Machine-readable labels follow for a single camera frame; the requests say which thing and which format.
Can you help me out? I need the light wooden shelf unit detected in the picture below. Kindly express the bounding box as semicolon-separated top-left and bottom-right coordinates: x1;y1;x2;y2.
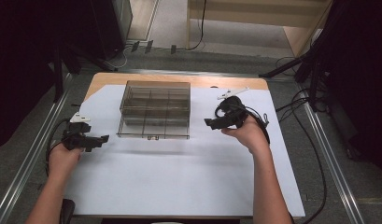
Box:
186;0;333;59

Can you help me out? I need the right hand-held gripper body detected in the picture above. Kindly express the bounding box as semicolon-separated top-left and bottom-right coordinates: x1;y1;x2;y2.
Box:
214;86;251;129

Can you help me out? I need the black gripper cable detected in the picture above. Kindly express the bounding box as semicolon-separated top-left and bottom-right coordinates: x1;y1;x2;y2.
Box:
243;105;272;145
44;117;72;176

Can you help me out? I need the black floor cable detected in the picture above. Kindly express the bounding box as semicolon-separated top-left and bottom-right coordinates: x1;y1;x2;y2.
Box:
275;55;329;224

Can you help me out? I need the dark curtain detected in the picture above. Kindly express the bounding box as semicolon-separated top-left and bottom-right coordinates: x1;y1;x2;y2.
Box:
0;0;98;152
320;0;382;174

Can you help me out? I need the silver metal floor rail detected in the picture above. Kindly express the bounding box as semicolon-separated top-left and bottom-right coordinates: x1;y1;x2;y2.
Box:
0;73;75;224
295;81;366;224

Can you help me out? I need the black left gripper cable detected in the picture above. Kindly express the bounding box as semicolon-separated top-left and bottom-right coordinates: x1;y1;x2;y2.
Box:
44;117;72;176

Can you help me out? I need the person's right hand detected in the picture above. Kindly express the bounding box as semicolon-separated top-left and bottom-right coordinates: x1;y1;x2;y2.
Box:
220;115;271;156

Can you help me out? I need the black cabinet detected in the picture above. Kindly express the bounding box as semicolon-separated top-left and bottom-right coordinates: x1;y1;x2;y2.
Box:
91;0;134;61

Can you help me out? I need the black chair part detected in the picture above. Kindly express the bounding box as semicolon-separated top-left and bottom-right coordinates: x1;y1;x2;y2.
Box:
59;198;77;224

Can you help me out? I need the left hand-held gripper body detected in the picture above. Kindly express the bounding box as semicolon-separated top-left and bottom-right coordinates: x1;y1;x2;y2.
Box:
62;112;98;153

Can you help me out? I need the clear plastic compartment box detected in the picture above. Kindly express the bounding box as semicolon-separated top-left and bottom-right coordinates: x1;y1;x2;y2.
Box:
116;79;191;141

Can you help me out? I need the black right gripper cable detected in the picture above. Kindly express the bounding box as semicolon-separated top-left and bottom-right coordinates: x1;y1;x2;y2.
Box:
243;105;272;145

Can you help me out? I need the white table sheet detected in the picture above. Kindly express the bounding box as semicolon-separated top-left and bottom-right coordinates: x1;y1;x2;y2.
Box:
64;84;306;218

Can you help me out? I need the person's left hand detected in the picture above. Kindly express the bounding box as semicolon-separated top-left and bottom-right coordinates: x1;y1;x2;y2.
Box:
48;143;85;179

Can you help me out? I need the black hanging cable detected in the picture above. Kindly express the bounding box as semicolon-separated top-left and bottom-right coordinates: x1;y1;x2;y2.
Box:
185;0;208;51

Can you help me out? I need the black metal stand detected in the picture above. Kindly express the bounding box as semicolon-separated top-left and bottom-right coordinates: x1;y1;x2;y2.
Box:
52;42;119;105

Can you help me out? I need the white floor cable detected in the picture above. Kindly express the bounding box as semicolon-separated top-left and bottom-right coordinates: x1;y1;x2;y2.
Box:
106;44;131;70

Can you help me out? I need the black tripod stand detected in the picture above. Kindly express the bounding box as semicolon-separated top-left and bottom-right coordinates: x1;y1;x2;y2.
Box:
258;0;336;114

